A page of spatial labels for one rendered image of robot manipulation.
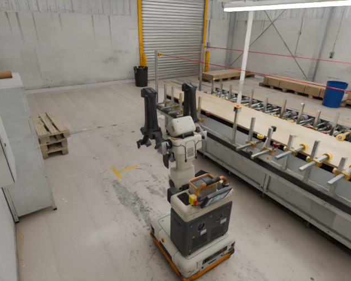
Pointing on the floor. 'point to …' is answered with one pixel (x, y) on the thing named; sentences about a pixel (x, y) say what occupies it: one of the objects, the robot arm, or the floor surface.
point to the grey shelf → (22, 149)
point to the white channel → (244, 45)
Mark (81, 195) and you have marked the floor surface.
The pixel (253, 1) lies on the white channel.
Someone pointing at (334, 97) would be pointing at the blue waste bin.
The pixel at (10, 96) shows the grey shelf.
